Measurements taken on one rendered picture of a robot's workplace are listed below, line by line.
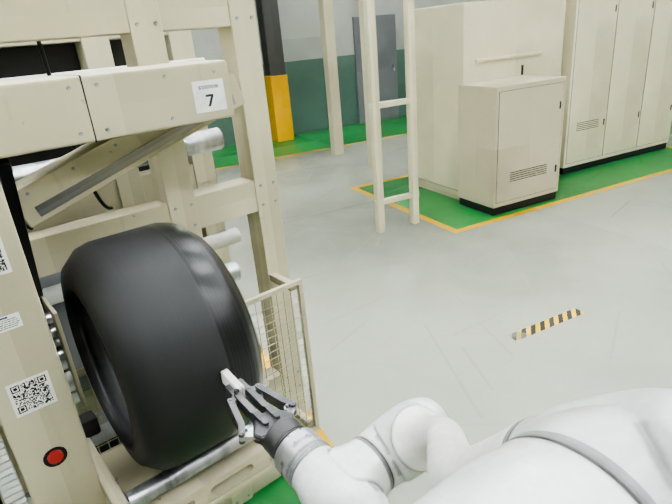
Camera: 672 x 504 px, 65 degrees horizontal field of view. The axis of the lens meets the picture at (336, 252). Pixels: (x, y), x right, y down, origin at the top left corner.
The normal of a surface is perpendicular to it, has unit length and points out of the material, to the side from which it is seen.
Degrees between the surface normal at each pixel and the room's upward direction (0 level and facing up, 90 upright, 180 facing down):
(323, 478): 23
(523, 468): 12
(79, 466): 90
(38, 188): 90
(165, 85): 90
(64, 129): 90
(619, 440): 8
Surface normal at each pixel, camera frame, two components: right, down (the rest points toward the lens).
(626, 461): -0.01, -0.79
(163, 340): 0.51, -0.25
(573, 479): 0.12, -0.91
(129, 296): 0.11, -0.47
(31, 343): 0.64, 0.25
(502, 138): 0.45, 0.31
